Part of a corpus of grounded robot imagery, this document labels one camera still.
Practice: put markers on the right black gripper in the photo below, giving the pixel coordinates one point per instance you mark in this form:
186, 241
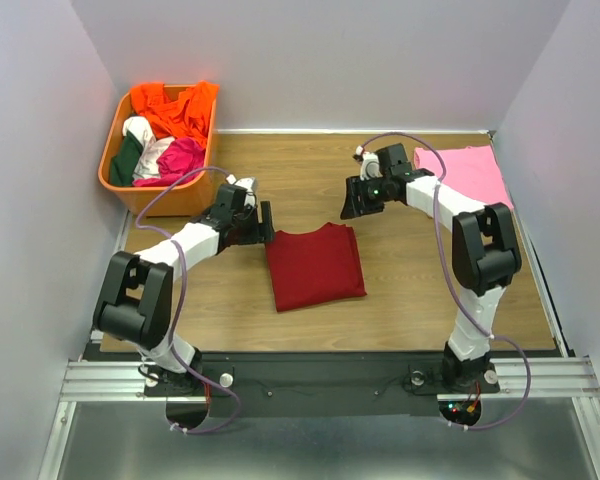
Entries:
352, 207

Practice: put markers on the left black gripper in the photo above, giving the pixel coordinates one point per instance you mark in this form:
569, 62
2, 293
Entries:
258, 234

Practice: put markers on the dark red t shirt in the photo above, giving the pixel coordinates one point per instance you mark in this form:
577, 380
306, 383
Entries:
313, 268

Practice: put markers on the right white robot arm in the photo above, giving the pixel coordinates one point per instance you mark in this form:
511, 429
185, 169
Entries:
478, 250

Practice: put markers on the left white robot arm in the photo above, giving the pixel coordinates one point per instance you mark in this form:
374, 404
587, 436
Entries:
143, 293

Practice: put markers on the orange plastic laundry basket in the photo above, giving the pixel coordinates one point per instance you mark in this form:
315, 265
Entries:
186, 199

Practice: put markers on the magenta t shirt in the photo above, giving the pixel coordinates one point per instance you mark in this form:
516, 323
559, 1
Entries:
166, 160

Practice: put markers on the orange t shirt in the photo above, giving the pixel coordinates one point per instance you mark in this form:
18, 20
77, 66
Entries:
188, 115

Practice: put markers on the folded pink t shirt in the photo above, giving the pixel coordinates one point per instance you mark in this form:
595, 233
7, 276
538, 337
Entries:
473, 179

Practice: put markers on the white t shirt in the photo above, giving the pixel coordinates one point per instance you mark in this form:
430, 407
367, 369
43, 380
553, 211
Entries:
146, 149

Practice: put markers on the dark green t shirt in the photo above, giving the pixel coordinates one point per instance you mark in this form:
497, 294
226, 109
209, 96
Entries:
125, 161

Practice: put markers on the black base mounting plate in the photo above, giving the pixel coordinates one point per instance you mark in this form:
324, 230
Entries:
310, 384

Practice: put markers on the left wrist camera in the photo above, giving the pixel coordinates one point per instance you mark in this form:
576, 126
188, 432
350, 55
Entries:
237, 193

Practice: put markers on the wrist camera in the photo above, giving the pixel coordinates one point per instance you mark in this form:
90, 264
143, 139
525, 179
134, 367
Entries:
237, 193
385, 162

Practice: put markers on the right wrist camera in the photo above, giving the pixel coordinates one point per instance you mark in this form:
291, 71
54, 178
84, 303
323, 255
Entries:
385, 162

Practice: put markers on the aluminium frame rail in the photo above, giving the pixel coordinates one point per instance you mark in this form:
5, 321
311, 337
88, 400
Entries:
117, 432

